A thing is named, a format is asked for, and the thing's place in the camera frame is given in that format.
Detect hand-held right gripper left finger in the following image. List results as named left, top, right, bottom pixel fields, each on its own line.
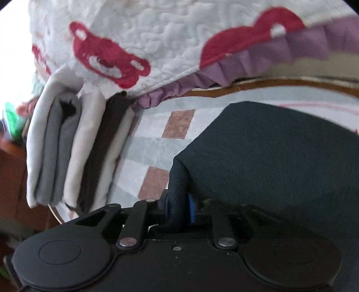
left=76, top=192, right=171, bottom=250

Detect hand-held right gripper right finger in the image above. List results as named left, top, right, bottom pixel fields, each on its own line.
left=186, top=194, right=284, bottom=250

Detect dark denim jeans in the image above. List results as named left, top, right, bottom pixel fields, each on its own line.
left=164, top=101, right=359, bottom=292

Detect stack of folded clothes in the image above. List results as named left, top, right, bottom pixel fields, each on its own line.
left=76, top=91, right=132, bottom=212

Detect checked floor mat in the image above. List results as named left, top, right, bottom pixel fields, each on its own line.
left=48, top=77, right=359, bottom=225

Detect cream folded garment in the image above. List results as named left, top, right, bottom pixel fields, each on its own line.
left=63, top=90, right=107, bottom=207

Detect grey folded garment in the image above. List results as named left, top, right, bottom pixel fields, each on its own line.
left=35, top=93, right=83, bottom=205

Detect black folded garment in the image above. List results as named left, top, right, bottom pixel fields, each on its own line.
left=59, top=98, right=77, bottom=117

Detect wooden dresser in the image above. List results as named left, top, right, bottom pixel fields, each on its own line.
left=0, top=137, right=59, bottom=248

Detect green plastic bag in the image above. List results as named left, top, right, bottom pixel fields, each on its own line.
left=3, top=102, right=27, bottom=141

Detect bear-print quilt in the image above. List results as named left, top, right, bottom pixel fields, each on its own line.
left=28, top=0, right=359, bottom=108

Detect beige bed base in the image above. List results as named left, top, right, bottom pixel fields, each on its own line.
left=266, top=52, right=359, bottom=83

